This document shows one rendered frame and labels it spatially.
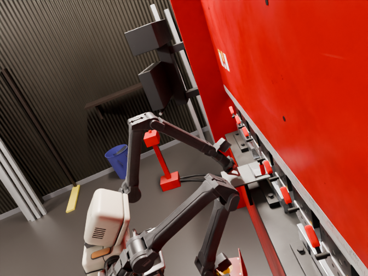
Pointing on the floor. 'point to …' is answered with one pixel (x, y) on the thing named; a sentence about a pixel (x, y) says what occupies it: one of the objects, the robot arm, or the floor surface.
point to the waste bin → (119, 159)
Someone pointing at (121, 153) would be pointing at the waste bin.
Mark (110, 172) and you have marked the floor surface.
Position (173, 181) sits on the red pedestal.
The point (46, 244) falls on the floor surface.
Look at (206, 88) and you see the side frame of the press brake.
